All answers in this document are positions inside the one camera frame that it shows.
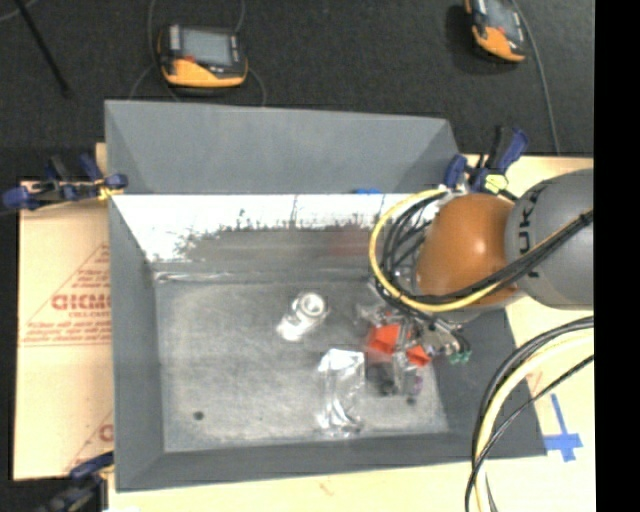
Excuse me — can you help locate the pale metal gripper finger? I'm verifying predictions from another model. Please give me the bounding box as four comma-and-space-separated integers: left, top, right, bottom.
356, 302, 407, 329
393, 349, 420, 396

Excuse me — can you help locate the red toy block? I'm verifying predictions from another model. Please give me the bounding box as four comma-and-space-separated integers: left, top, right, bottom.
365, 322, 432, 369

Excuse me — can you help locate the clear plastic bottle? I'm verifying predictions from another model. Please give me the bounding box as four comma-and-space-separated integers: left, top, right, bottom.
313, 347, 367, 439

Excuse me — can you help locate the grey metal bin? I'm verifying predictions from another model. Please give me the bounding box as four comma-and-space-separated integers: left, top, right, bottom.
103, 99, 547, 492

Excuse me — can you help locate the brown cardboard board red print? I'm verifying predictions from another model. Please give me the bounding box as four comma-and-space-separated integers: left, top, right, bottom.
11, 178, 117, 482

